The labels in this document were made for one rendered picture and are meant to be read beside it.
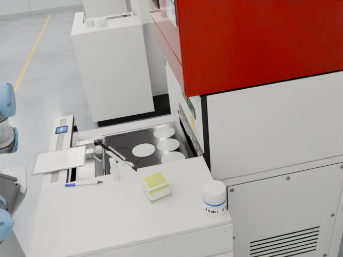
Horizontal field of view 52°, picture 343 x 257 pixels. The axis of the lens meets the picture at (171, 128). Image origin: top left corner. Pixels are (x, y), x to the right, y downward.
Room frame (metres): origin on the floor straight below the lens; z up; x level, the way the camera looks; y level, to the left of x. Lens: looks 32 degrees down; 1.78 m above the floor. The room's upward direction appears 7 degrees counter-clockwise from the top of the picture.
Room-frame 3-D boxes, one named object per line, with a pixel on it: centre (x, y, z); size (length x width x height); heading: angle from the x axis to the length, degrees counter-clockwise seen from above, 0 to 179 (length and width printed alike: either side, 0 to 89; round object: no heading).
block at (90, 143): (1.39, 0.41, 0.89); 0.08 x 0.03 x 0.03; 97
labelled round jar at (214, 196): (0.80, -0.11, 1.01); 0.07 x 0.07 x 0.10
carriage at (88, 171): (1.23, 0.39, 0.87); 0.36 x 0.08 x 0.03; 7
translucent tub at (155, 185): (0.90, 0.08, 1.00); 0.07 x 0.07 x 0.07; 22
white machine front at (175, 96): (1.50, -0.07, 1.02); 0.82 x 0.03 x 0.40; 7
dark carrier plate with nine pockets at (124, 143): (1.28, 0.13, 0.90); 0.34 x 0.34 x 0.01; 7
